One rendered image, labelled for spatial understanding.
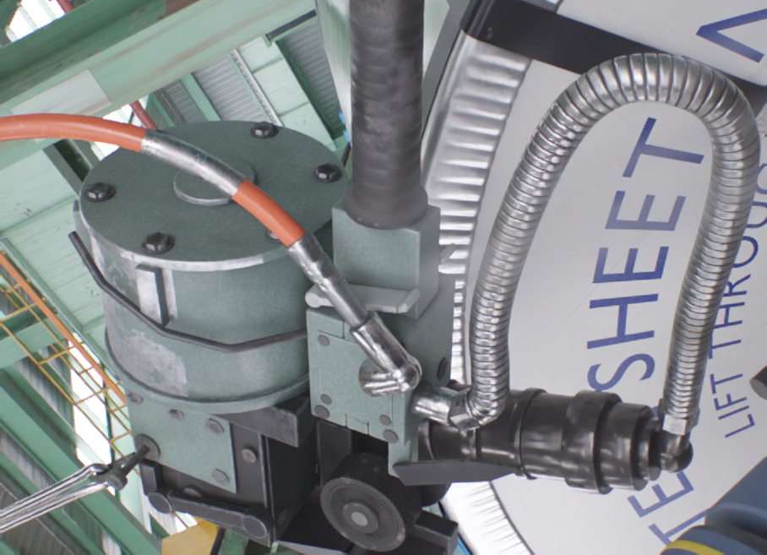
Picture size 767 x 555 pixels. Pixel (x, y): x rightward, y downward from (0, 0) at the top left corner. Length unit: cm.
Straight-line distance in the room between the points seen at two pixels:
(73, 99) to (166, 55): 52
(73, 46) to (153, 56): 86
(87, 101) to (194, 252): 531
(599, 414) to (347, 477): 16
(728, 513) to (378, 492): 39
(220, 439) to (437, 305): 16
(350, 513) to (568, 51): 32
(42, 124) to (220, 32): 515
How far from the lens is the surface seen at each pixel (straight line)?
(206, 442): 70
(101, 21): 653
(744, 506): 32
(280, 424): 65
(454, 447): 71
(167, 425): 71
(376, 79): 53
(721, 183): 52
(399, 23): 52
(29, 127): 58
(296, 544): 77
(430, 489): 75
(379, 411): 62
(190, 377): 63
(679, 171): 81
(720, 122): 50
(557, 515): 100
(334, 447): 74
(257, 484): 71
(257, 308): 60
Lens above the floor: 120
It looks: 8 degrees up
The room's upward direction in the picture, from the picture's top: 115 degrees counter-clockwise
